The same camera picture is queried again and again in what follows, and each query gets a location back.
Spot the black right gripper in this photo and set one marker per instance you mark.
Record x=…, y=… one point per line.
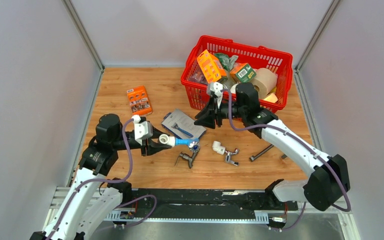
x=206, y=117

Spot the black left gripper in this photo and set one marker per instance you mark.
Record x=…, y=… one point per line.
x=153, y=147

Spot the white plastic pipe elbow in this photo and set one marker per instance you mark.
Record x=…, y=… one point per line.
x=167, y=140

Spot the blue plastic water faucet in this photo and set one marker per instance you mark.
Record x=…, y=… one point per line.
x=192, y=144

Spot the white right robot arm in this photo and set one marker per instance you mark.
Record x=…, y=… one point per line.
x=328, y=179

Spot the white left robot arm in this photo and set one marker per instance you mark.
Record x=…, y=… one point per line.
x=92, y=196

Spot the white pipe elbow second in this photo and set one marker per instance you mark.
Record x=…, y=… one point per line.
x=218, y=148

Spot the red plastic shopping basket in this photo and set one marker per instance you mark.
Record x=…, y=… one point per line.
x=278, y=62

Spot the blue grey razor box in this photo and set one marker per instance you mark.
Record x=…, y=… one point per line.
x=182, y=125

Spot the white wrapped roll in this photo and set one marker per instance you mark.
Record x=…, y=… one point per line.
x=233, y=88

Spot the orange blister pack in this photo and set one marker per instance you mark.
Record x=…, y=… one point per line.
x=139, y=101

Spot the dark metal faucet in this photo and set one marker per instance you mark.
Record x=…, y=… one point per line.
x=189, y=158
x=258, y=155

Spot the orange carton box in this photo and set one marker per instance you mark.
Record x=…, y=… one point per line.
x=211, y=67

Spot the green small box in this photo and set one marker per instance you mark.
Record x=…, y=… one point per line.
x=242, y=73

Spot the green plastic bag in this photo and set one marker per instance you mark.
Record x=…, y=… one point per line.
x=227, y=62

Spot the dark metal faucet right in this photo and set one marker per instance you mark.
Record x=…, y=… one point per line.
x=258, y=155

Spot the yellow sponge block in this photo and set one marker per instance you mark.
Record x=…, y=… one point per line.
x=271, y=98

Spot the beige toilet paper roll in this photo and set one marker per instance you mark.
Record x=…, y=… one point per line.
x=264, y=82

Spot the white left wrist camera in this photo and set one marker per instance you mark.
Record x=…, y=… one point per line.
x=143, y=129

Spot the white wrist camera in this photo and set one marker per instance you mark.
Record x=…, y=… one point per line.
x=217, y=89
x=143, y=129

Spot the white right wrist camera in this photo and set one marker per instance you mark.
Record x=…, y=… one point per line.
x=217, y=89

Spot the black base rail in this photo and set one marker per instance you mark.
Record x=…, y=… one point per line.
x=204, y=204

